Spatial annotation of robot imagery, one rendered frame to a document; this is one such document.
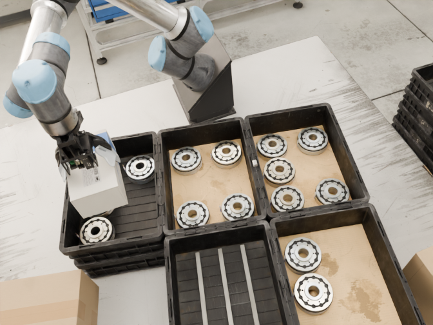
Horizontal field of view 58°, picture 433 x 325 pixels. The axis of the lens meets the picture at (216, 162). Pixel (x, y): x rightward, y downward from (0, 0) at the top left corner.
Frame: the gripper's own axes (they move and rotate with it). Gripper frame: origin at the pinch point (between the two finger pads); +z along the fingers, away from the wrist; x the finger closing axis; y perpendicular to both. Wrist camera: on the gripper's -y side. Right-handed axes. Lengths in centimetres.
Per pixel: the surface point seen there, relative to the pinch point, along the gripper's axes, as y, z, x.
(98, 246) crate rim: 12.4, 18.3, -6.6
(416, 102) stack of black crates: -32, 65, 142
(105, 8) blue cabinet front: -194, 71, 11
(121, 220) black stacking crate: 0.7, 28.6, -0.7
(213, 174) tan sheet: -5.2, 28.5, 32.6
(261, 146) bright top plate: -8, 26, 51
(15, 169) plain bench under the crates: -47, 42, -40
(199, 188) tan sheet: -1.5, 28.5, 26.4
